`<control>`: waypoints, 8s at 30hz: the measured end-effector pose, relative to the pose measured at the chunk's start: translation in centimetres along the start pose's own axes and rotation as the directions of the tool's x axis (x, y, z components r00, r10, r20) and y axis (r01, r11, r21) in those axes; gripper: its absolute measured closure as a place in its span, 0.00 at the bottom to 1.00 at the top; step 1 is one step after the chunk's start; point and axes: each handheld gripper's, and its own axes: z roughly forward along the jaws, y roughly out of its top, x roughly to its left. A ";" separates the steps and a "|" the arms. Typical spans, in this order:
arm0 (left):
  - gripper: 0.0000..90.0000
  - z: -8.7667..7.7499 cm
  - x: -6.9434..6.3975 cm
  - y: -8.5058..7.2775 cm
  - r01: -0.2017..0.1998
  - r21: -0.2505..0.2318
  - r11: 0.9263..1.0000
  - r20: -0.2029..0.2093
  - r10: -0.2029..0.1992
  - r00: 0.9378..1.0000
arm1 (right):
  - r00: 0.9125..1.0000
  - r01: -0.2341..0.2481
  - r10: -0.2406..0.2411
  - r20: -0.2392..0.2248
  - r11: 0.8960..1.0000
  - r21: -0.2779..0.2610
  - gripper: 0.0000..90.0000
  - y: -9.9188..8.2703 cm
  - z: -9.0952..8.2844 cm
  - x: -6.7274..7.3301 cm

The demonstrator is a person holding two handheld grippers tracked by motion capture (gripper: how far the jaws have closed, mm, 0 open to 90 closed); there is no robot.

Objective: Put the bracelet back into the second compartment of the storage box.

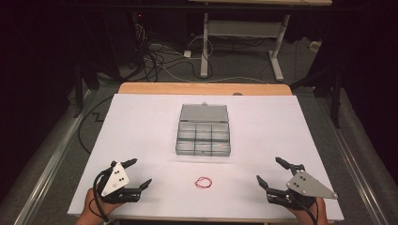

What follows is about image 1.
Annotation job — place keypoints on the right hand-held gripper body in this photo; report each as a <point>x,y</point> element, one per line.
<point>308,185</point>

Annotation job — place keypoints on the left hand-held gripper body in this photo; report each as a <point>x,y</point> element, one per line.
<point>116,179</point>

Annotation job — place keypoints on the red rubber band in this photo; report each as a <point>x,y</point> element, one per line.
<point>196,184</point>

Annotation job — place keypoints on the clear plastic compartment box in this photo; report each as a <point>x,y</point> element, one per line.
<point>203,131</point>

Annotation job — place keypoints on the person's right hand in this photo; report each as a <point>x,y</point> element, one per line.
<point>313,214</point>

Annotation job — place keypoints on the person's left hand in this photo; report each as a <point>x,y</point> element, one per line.
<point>94,207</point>

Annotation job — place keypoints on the white table sheet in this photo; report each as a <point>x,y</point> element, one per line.
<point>150,131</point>

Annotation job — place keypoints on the black metal stand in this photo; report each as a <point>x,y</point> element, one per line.
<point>335,100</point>
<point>78,93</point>

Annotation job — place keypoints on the wooden table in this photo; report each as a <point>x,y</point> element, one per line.
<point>175,88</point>

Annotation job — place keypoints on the small white floor box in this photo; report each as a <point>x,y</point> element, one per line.
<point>315,46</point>

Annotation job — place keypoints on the white power adapter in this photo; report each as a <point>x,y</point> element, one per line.
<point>187,53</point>

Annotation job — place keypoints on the metal floor rail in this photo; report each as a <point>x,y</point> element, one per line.
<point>53,162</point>
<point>350,156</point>

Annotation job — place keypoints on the white metal desk frame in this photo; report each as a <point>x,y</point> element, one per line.
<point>205,47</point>

